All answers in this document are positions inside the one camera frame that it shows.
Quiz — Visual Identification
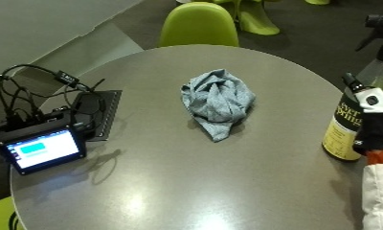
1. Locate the yellow bottle with dark label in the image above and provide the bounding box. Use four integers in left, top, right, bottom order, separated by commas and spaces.
321, 72, 368, 162

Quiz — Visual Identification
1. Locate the clear spray bottle black trigger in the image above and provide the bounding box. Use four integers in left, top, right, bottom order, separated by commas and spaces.
355, 13, 383, 97

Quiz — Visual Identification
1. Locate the grey crumpled cloth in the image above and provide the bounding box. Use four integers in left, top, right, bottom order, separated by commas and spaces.
179, 68, 258, 144

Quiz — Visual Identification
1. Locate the green moulded chair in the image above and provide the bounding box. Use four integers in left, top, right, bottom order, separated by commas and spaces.
210, 0, 281, 36

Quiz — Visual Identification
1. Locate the green plastic chair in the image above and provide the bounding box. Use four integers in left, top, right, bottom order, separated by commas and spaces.
157, 1, 240, 49

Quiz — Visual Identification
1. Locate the black ribbed box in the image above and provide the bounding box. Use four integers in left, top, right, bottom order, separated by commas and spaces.
69, 89, 123, 142

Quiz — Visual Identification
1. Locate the small touchscreen display device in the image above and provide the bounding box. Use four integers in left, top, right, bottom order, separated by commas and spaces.
0, 123, 88, 176

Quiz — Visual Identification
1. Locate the black electronics board with plugs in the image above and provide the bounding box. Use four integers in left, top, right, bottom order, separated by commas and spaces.
0, 105, 76, 139

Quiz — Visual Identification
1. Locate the black thin cable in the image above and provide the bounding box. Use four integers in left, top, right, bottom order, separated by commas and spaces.
12, 78, 108, 128

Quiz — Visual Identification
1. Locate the black cable with inline adapter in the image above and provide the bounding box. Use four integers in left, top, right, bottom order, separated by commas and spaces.
0, 63, 94, 120

